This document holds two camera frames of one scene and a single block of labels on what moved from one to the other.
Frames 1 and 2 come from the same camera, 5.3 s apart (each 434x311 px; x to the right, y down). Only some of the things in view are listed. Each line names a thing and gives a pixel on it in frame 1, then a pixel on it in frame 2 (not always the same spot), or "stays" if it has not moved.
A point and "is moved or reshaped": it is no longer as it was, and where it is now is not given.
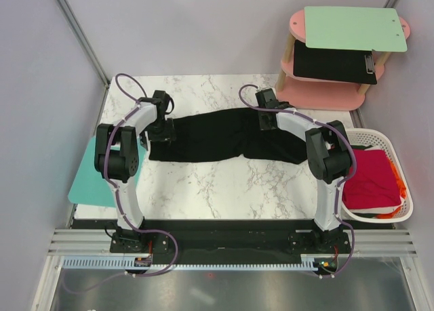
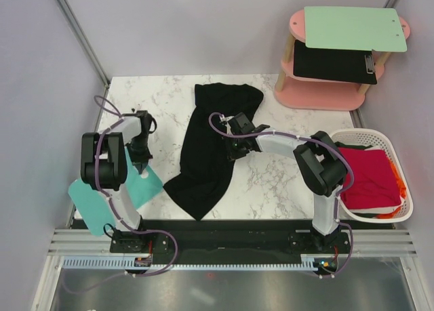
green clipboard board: (376, 28) stays
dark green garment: (361, 147) stays
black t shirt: (228, 134) is moved or reshaped
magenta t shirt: (373, 185) stays
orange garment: (403, 193) stays
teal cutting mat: (90, 187) is moved or reshaped
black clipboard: (340, 65) stays
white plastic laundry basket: (382, 137) stays
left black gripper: (167, 135) → (142, 160)
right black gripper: (263, 127) → (232, 155)
